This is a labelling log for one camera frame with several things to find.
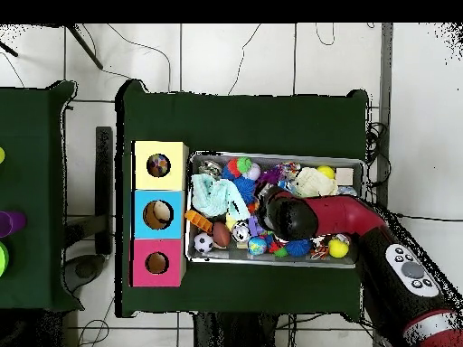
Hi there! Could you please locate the long orange toy block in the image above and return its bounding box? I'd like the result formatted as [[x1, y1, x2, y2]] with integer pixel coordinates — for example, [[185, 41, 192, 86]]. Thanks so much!
[[184, 209, 214, 233]]

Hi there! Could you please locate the brown toy football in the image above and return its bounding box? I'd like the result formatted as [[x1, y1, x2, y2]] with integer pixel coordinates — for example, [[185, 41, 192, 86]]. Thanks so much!
[[211, 220, 232, 249]]

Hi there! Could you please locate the colourful polka dot cloth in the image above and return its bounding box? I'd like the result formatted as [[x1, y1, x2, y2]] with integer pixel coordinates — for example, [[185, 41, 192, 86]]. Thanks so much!
[[146, 154, 171, 177]]

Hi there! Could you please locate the silver mesh bin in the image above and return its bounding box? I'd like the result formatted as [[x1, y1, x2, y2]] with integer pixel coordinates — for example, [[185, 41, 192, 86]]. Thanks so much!
[[184, 150, 366, 269]]

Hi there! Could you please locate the wooden box with three holes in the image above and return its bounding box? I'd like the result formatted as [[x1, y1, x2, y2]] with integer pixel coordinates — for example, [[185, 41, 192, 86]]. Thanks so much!
[[129, 139, 190, 288]]

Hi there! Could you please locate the mint green cloth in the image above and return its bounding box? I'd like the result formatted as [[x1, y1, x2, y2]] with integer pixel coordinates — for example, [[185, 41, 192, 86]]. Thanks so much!
[[190, 173, 252, 222]]

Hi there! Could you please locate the purple spiky rubber ball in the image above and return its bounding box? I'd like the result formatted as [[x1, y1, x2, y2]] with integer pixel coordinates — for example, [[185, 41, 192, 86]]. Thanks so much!
[[257, 166, 284, 186]]

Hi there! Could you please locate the black and white soccer ball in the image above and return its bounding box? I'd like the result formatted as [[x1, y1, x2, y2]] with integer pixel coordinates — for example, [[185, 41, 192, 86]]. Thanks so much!
[[194, 231, 215, 253]]

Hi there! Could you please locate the blue globe ball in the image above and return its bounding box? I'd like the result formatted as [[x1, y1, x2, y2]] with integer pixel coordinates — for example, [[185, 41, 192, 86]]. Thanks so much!
[[248, 236, 268, 257]]

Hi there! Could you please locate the small colourful patterned cloth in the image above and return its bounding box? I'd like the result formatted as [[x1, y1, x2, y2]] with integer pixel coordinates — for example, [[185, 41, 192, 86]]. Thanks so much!
[[278, 161, 302, 180]]

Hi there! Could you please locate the dark green tablecloth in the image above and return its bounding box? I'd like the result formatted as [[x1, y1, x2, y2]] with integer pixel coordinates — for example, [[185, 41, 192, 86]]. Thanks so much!
[[114, 80, 370, 323], [0, 80, 84, 312]]

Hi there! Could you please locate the cream yellow cloth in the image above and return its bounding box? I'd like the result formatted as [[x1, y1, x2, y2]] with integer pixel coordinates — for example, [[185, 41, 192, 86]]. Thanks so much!
[[292, 166, 339, 198]]

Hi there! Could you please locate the blue spiky rubber ball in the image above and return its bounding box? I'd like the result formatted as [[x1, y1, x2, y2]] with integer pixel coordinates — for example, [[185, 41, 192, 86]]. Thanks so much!
[[284, 238, 313, 258]]

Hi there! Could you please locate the yellow ball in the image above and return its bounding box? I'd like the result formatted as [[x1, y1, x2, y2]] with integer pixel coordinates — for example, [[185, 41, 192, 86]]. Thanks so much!
[[317, 164, 336, 181], [327, 238, 350, 259]]

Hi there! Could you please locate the grey round stand base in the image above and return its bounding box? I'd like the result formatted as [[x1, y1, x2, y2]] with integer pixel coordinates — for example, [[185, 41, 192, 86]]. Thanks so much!
[[63, 254, 107, 294]]

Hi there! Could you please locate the black tripod leg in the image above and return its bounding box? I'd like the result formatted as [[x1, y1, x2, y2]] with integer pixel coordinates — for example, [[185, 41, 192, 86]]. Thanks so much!
[[66, 23, 104, 70], [0, 41, 19, 58]]

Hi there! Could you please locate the purple plastic cup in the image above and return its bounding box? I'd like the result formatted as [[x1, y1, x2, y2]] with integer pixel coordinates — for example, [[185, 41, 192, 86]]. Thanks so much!
[[5, 211, 28, 234], [0, 211, 14, 239]]

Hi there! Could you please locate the lime green plastic cup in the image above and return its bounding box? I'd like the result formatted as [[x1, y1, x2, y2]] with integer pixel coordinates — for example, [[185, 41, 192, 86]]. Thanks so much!
[[0, 240, 10, 277]]

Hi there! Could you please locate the black cable bundle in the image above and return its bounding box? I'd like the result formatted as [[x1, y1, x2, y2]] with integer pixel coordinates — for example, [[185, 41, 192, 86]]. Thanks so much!
[[364, 122, 392, 189]]

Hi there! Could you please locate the grey floor cable cover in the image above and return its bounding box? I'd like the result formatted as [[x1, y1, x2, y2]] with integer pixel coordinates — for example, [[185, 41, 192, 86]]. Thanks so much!
[[372, 23, 394, 205]]

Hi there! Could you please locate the thin black floor cable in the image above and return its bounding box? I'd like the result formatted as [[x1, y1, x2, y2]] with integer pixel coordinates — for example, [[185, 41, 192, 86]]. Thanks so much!
[[393, 212, 463, 222]]

